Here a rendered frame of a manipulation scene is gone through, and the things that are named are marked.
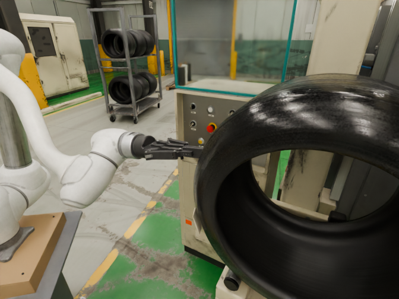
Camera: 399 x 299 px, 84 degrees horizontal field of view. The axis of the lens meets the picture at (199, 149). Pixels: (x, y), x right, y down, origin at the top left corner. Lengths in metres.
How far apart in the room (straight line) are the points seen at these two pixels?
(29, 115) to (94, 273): 1.38
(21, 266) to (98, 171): 0.58
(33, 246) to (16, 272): 0.12
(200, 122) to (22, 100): 0.79
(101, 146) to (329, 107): 0.64
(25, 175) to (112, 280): 1.00
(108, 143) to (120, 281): 1.28
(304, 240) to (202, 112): 0.77
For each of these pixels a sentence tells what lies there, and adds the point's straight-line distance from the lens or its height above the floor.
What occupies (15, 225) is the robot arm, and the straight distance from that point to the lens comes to 1.24.
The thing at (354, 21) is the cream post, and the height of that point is 1.55.
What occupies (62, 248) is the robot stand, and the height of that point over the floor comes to 0.65.
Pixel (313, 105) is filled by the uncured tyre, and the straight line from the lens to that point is 0.40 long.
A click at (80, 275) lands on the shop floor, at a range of 2.01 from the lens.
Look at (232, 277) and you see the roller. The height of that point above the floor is 0.92.
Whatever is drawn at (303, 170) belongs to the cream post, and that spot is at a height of 1.10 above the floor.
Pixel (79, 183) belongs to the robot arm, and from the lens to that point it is 0.74.
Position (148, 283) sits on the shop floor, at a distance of 1.82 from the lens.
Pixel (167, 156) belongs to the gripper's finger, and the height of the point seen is 1.22.
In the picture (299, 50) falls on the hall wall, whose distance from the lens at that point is 9.71.
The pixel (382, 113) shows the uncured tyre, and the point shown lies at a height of 1.42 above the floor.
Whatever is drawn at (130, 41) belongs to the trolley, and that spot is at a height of 1.45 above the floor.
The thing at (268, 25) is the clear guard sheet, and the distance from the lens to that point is 1.05.
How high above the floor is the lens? 1.52
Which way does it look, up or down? 27 degrees down
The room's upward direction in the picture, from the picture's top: straight up
